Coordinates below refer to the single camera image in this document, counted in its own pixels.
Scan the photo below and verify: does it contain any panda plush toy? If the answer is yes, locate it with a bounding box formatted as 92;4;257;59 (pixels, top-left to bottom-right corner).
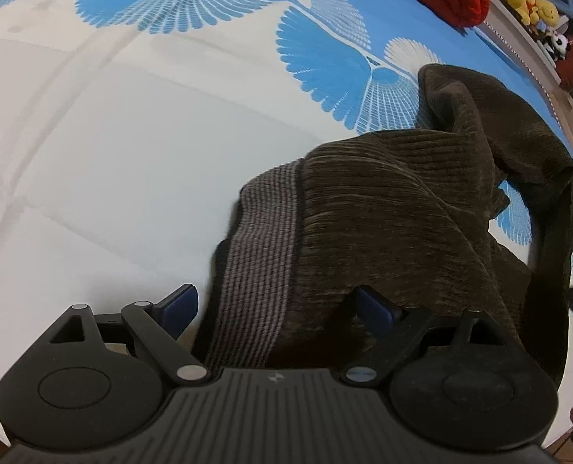
541;31;570;61

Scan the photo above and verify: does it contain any blue white patterned bedsheet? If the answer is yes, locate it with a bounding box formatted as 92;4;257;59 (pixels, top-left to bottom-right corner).
0;0;572;434

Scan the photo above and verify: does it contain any yellow plush toy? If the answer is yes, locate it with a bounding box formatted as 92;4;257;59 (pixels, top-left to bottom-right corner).
503;0;560;31

